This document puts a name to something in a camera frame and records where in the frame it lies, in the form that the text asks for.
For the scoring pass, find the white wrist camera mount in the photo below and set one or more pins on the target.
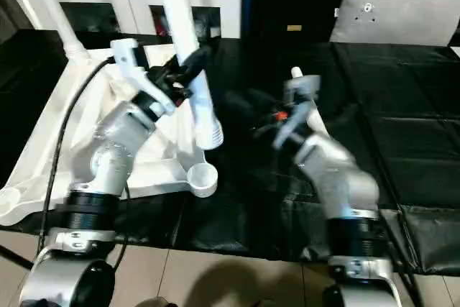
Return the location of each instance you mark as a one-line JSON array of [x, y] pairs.
[[133, 62], [302, 98]]

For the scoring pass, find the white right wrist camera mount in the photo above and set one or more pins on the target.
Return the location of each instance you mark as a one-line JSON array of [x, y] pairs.
[[302, 98]]

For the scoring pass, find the white flat board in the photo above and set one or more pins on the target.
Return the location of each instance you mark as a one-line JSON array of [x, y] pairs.
[[454, 51]]

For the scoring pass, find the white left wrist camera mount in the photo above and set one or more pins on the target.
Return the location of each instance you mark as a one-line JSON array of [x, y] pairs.
[[133, 62]]

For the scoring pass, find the black work mat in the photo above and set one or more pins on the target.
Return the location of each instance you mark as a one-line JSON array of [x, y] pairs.
[[377, 105]]

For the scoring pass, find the grey cushion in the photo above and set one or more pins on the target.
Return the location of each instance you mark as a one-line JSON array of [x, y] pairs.
[[395, 12]]

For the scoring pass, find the white plastic table top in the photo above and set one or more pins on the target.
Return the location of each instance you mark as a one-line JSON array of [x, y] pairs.
[[90, 116]]

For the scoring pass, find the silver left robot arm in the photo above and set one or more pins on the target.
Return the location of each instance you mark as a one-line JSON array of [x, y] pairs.
[[108, 152]]

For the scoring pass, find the black metal table frame leg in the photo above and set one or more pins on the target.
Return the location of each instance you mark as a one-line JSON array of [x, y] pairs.
[[16, 256]]

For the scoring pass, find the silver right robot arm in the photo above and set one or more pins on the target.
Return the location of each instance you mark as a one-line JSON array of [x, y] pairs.
[[341, 184]]

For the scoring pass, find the white plastic table leg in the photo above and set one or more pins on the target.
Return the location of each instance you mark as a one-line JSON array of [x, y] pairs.
[[183, 26], [316, 120], [54, 8]]

